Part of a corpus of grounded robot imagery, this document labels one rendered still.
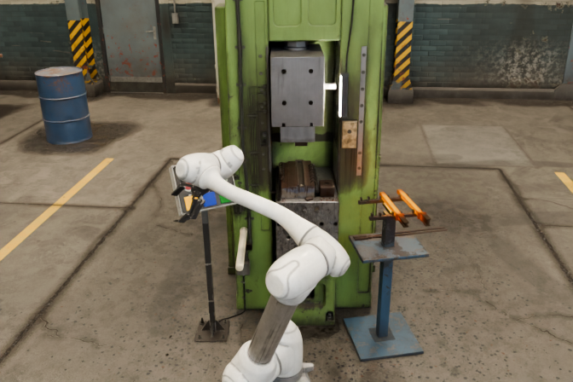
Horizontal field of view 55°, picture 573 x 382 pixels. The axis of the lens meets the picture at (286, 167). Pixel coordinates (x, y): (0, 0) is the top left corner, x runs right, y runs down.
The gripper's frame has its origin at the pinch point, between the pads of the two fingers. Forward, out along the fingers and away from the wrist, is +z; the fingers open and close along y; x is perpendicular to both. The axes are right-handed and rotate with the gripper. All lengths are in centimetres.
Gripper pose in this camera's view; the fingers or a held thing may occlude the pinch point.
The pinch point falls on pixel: (178, 206)
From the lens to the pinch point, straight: 242.1
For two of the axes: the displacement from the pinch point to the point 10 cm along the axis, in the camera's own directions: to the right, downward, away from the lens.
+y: 3.1, 8.1, -4.9
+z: -6.6, 5.6, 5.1
